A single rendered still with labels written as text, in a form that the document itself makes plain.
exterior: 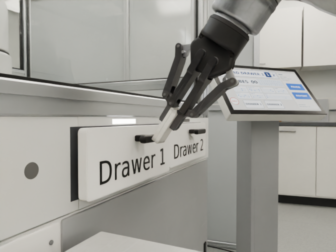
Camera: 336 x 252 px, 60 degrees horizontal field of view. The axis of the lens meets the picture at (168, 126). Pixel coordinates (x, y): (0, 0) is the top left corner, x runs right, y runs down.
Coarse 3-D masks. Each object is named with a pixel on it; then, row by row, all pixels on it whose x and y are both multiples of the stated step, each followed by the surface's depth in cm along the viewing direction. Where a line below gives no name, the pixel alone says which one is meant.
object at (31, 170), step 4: (28, 164) 37; (32, 164) 38; (36, 164) 38; (24, 168) 37; (28, 168) 37; (32, 168) 38; (36, 168) 38; (24, 172) 36; (28, 172) 37; (32, 172) 38; (36, 172) 38; (28, 176) 37; (32, 176) 38
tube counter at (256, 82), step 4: (252, 80) 135; (256, 80) 136; (260, 80) 137; (264, 80) 138; (268, 80) 139; (272, 80) 140; (276, 80) 141; (280, 80) 142; (252, 84) 133; (256, 84) 134; (260, 84) 135; (264, 84) 136; (268, 84) 136; (272, 84) 137; (276, 84) 138; (280, 84) 139
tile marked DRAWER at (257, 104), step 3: (243, 99) 124; (243, 102) 123; (246, 102) 123; (249, 102) 124; (252, 102) 124; (255, 102) 125; (258, 102) 126; (261, 102) 126; (246, 105) 122; (249, 105) 123; (252, 105) 123; (255, 105) 124; (258, 105) 124; (261, 105) 125
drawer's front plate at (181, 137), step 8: (184, 128) 81; (192, 128) 86; (200, 128) 93; (176, 136) 76; (184, 136) 81; (192, 136) 87; (200, 136) 93; (184, 144) 81; (192, 144) 87; (200, 144) 93; (176, 152) 76; (184, 152) 81; (192, 152) 87; (200, 152) 93; (176, 160) 76; (184, 160) 81
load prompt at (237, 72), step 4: (236, 72) 135; (240, 72) 136; (244, 72) 137; (248, 72) 138; (252, 72) 139; (256, 72) 140; (260, 72) 141; (264, 72) 142; (268, 72) 143; (272, 72) 144; (244, 76) 135; (248, 76) 136; (252, 76) 137; (256, 76) 138; (260, 76) 139; (264, 76) 140; (268, 76) 141; (272, 76) 142; (276, 76) 143
